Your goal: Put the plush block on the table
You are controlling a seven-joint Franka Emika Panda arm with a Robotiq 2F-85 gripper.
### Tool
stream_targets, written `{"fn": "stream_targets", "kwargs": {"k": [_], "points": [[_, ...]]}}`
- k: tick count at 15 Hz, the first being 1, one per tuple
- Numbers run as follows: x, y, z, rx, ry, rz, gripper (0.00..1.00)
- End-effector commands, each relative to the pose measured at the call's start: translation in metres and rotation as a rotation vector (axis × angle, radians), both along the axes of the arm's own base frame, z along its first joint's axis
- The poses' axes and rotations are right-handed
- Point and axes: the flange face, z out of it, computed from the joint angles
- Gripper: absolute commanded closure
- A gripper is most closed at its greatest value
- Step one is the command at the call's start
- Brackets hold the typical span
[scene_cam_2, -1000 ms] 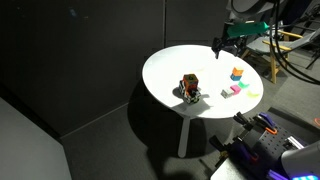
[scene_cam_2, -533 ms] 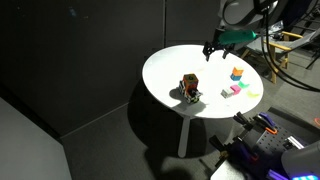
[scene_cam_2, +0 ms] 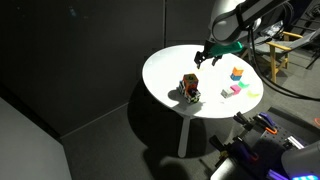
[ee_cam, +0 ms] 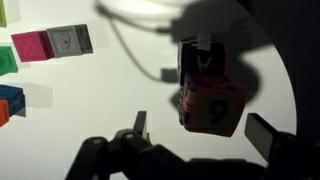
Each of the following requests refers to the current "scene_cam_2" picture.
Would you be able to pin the black gripper teal mount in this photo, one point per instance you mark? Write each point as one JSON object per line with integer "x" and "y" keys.
{"x": 220, "y": 49}

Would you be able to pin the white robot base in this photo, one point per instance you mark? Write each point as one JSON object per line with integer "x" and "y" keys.
{"x": 303, "y": 163}

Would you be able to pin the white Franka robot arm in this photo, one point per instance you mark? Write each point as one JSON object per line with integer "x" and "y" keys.
{"x": 230, "y": 23}

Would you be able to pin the orange cube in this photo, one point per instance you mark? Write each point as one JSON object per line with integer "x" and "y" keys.
{"x": 238, "y": 70}

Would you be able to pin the blue cube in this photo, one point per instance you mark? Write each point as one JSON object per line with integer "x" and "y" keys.
{"x": 235, "y": 77}

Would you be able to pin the gray cube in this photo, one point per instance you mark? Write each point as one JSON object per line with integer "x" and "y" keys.
{"x": 226, "y": 93}

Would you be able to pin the black white patterned box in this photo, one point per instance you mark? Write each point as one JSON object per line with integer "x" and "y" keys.
{"x": 193, "y": 97}

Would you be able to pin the magenta cube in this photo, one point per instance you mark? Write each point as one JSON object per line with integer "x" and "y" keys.
{"x": 235, "y": 89}

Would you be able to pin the green cube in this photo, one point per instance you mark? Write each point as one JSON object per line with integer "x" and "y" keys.
{"x": 243, "y": 84}

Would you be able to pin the yellow-green cube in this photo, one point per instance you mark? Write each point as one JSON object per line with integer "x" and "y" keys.
{"x": 253, "y": 94}

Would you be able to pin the wooden folding chair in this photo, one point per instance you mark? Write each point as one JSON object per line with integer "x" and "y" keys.
{"x": 278, "y": 46}

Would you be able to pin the blue orange spring clamp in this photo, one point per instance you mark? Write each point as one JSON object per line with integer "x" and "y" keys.
{"x": 256, "y": 122}
{"x": 238, "y": 150}

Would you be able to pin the white table leg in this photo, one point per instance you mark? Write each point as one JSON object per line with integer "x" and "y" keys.
{"x": 184, "y": 140}

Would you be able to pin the black perforated breadboard plate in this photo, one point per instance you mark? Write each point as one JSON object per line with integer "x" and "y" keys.
{"x": 276, "y": 143}

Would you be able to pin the aluminium extrusion rail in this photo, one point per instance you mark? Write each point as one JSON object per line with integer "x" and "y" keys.
{"x": 295, "y": 142}

